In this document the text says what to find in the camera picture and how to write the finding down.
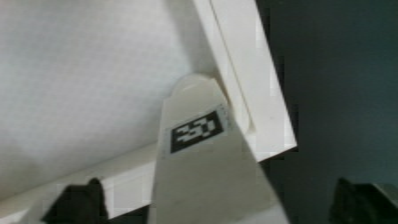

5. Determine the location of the white front fence rail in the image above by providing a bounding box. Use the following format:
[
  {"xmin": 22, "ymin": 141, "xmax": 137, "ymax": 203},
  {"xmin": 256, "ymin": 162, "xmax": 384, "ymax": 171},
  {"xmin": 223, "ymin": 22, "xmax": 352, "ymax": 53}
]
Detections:
[{"xmin": 0, "ymin": 162, "xmax": 155, "ymax": 224}]

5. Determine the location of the white desk top tray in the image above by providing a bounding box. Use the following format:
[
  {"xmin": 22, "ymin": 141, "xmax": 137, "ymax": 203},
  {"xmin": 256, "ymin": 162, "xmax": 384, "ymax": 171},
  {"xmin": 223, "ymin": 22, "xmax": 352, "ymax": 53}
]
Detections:
[{"xmin": 0, "ymin": 0, "xmax": 296, "ymax": 200}]

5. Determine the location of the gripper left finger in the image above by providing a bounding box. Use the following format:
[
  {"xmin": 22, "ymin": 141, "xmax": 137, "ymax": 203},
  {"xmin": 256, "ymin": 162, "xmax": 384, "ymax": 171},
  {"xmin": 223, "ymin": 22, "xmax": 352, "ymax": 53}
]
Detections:
[{"xmin": 41, "ymin": 178, "xmax": 109, "ymax": 224}]

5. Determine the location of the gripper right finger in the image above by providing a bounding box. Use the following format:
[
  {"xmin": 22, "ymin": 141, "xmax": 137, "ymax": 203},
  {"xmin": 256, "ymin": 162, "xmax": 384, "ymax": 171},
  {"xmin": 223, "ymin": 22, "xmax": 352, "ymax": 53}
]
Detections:
[{"xmin": 329, "ymin": 178, "xmax": 398, "ymax": 224}]

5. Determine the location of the white desk leg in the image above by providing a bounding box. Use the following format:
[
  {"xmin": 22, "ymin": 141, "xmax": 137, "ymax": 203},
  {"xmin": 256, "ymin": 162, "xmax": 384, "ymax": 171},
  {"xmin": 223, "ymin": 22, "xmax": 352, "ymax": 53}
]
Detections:
[{"xmin": 148, "ymin": 74, "xmax": 290, "ymax": 224}]

